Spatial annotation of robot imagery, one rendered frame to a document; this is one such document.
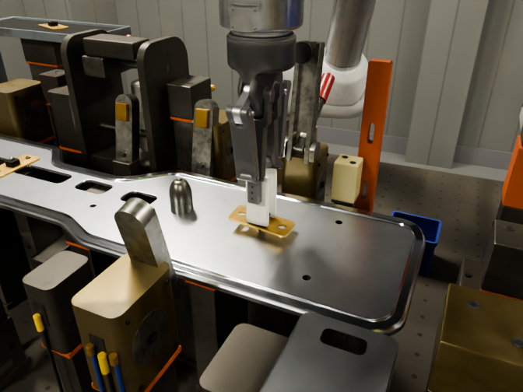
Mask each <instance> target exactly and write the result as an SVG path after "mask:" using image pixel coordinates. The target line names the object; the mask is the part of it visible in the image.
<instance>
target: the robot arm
mask: <svg viewBox="0 0 523 392"><path fill-rule="evenodd" d="M376 1H377V0H334V2H333V6H332V14H331V19H330V23H329V28H328V37H327V41H326V46H325V53H324V61H323V68H322V74H323V73H325V72H330V73H332V74H333V75H334V76H335V81H334V83H333V85H332V88H331V91H330V93H329V95H328V99H327V101H326V103H325V105H324V106H323V107H322V110H321V113H320V116H319V117H323V118H331V119H353V118H357V117H362V116H363V102H364V95H365V88H366V81H367V67H368V62H367V59H366V58H365V56H364V55H363V48H364V45H365V42H366V39H367V34H368V30H369V27H370V22H371V19H372V15H373V12H374V7H375V4H376ZM303 22H304V0H219V24H220V25H221V27H223V28H224V29H227V30H232V31H230V32H229V33H228V34H227V35H226V47H227V63H228V65H229V66H230V67H231V68H232V69H233V70H236V71H237V72H238V74H239V75H240V78H239V82H238V87H237V94H238V96H239V99H238V101H237V103H236V105H235V106H234V105H227V106H226V116H227V119H228V121H229V123H230V130H231V137H232V143H233V156H234V162H235V169H236V175H237V179H238V180H245V181H246V216H247V222H249V223H253V224H256V225H260V226H266V227H267V226H268V225H269V213H270V217H273V218H275V217H276V193H277V169H282V168H283V166H284V163H283V162H279V158H283V155H284V146H285V137H286V136H287V137H288V133H289V124H290V107H291V98H292V89H293V72H294V65H295V62H296V40H297V36H296V35H295V34H294V32H293V31H291V30H295V29H298V28H300V27H301V26H302V25H303ZM275 168H277V169H275Z"/></svg>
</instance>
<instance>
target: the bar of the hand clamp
mask: <svg viewBox="0 0 523 392"><path fill-rule="evenodd" d="M324 53H325V42H321V41H312V40H298V41H297V43H296V62H295V65H294V72H293V89H292V98H291V107H290V124H289V133H288V142H287V151H286V160H289V161H290V160H291V158H292V155H293V154H294V153H295V151H293V146H294V145H295V144H296V143H297V132H299V133H304V134H306V142H305V150H304V163H305V164H308V163H309V151H310V147H311V144H312V142H313V141H314V139H315V132H316V124H317V117H318V104H319V96H320V89H321V75H322V68H323V61H324Z"/></svg>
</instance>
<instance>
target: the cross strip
mask: <svg viewBox="0 0 523 392"><path fill-rule="evenodd" d="M325 329H332V330H335V331H339V332H342V333H344V334H348V335H352V336H354V337H357V338H361V339H363V340H365V341H366V342H367V350H366V352H365V353H364V354H363V355H356V354H353V353H351V352H347V351H344V350H342V349H339V348H335V347H332V346H330V345H326V344H324V343H322V342H321V340H320V337H321V334H322V332H323V330H325ZM397 354H398V342H397V341H396V340H395V339H394V338H392V337H390V336H387V335H385V334H380V333H377V332H375V331H371V330H367V329H365V328H362V327H358V326H355V325H352V324H348V323H346V322H342V321H340V320H336V319H333V318H330V317H326V316H323V315H321V314H318V313H312V312H309V313H304V314H302V315H301V316H300V318H299V320H298V321H297V323H296V325H295V327H294V329H293V330H292V332H291V334H290V336H289V338H288V339H287V341H286V343H285V345H284V347H283V349H282V351H281V352H280V354H279V357H278V358H277V360H276V362H275V364H274V366H273V367H272V369H271V371H270V373H269V375H268V377H267V378H266V380H265V382H264V384H263V386H262V387H261V389H260V391H259V392H388V389H389V386H390V382H391V377H392V374H393V371H394V368H395V362H396V359H397Z"/></svg>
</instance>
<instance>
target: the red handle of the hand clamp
mask: <svg viewBox="0 0 523 392"><path fill-rule="evenodd" d="M334 81H335V76H334V75H333V74H332V73H330V72H325V73H323V74H322V77H321V89H320V96H319V104H318V117H317V121H318V118H319V116H320V113H321V110H322V107H323V106H324V105H325V103H326V101H327V99H328V95H329V93H330V91H331V88H332V85H333V83H334ZM305 142H306V134H304V133H300V135H299V138H298V139H297V143H296V144H295V145H294V146H293V151H295V153H296V154H297V155H304V150H305Z"/></svg>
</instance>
